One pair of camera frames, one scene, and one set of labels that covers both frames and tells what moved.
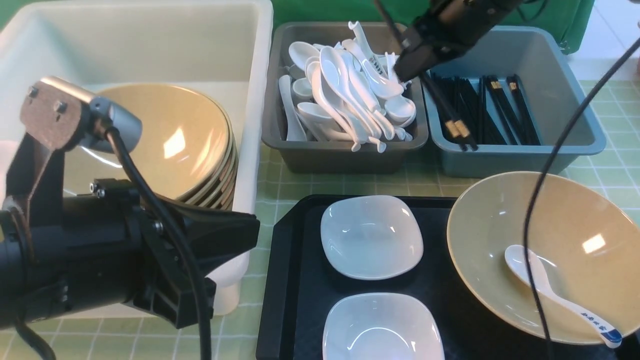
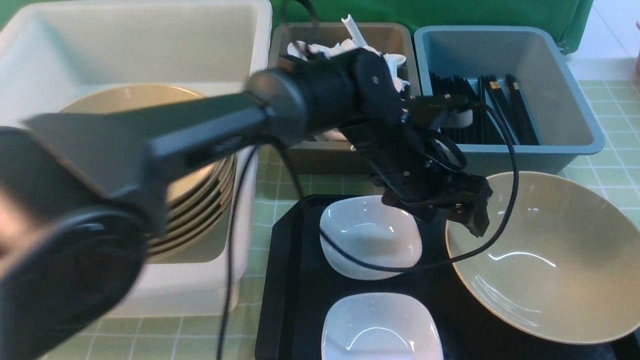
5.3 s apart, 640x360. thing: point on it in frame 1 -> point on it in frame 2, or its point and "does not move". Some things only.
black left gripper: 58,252 -> 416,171
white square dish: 372,237 does not move
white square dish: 383,326 does not move
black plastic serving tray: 298,283 does not move
